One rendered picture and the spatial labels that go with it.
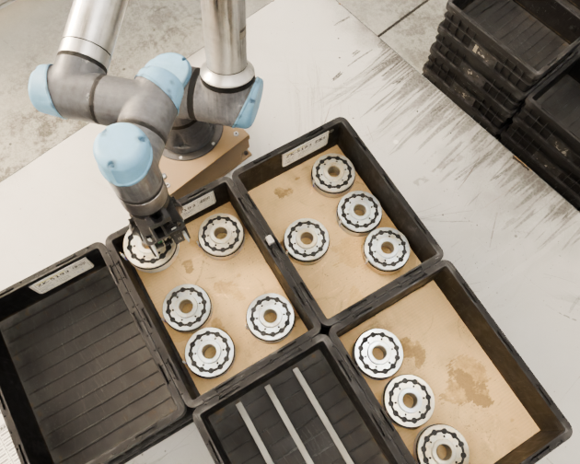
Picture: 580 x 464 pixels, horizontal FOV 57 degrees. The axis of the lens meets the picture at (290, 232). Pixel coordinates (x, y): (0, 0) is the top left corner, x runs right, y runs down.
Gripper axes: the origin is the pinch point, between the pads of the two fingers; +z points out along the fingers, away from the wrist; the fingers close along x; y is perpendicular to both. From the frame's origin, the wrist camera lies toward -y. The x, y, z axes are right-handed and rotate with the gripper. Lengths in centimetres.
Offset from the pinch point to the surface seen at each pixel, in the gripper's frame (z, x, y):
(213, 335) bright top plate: 14.7, -1.3, 18.7
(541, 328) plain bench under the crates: 30, 67, 54
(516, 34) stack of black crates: 47, 139, -28
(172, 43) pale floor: 95, 46, -129
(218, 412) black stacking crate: 18.6, -7.9, 32.3
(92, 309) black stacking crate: 17.9, -21.1, -0.7
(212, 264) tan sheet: 17.2, 6.0, 3.8
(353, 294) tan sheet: 17.3, 29.6, 26.0
